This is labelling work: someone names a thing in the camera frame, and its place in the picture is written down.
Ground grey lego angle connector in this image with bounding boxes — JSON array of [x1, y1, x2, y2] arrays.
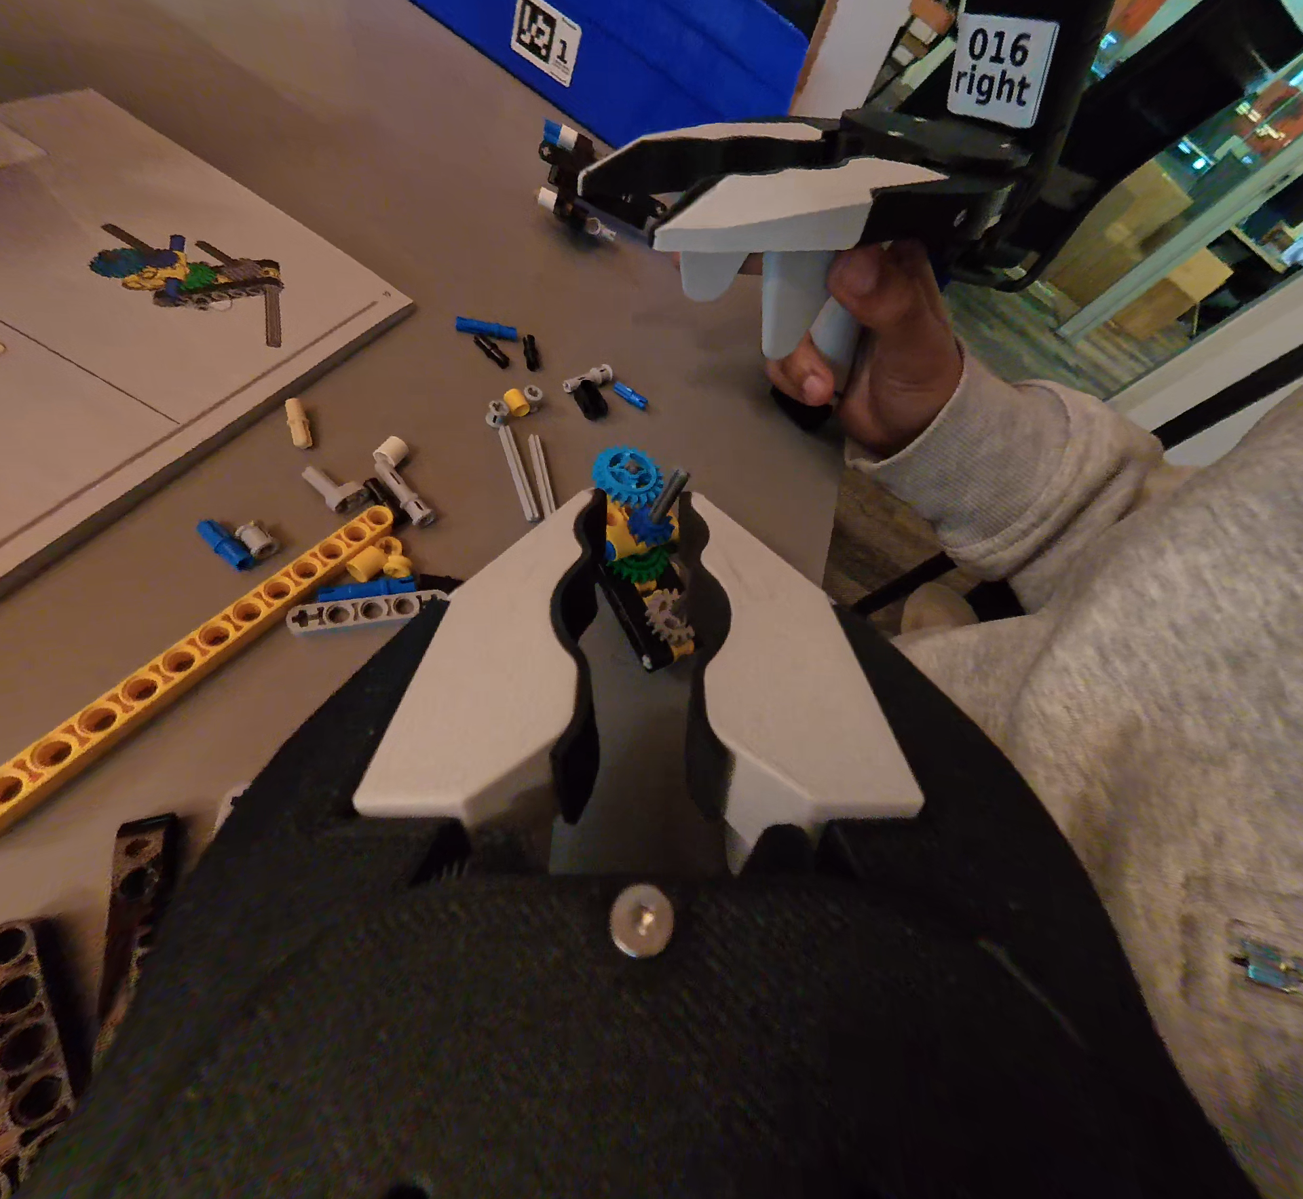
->
[[301, 465, 370, 512]]

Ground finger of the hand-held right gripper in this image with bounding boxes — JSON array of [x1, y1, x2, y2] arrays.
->
[[651, 163, 953, 302], [576, 117, 851, 225]]

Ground light grey thin lego liftarm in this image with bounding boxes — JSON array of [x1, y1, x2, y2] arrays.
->
[[96, 812, 185, 1043], [287, 590, 449, 637]]

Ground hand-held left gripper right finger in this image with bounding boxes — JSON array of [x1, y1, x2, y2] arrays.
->
[[677, 492, 924, 873]]

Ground large blue lego gear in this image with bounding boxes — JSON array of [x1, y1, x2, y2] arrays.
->
[[592, 446, 663, 508]]

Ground yellow lego gear assembly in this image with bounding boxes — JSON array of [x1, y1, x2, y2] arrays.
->
[[592, 446, 703, 673]]

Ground black lego subassembly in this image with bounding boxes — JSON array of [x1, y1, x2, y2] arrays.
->
[[537, 117, 622, 242]]

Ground black chair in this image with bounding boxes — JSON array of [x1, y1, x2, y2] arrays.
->
[[1058, 0, 1303, 213]]

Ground white grey lego connector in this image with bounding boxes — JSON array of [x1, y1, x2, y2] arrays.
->
[[371, 435, 436, 529]]

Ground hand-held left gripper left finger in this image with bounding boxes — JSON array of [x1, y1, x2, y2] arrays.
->
[[352, 486, 604, 829]]

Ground person's right forearm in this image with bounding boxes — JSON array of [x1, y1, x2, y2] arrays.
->
[[844, 344, 1166, 610]]

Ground brown cardboard cartons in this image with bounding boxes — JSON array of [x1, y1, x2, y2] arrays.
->
[[1048, 160, 1235, 337]]

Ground blue thin lego liftarm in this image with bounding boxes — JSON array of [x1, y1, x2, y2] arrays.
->
[[315, 573, 460, 602]]

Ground lego instruction booklet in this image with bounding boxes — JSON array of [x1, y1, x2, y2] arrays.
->
[[0, 90, 416, 599]]

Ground cardboard box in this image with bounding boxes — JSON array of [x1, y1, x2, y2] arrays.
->
[[789, 0, 917, 121]]

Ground person's right hand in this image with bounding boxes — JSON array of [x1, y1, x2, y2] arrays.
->
[[764, 240, 964, 457]]

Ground black lego liftarm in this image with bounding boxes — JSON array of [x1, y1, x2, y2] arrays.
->
[[0, 918, 83, 1191]]

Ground long yellow lego beam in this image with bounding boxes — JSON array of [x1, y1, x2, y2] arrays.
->
[[0, 504, 396, 834]]

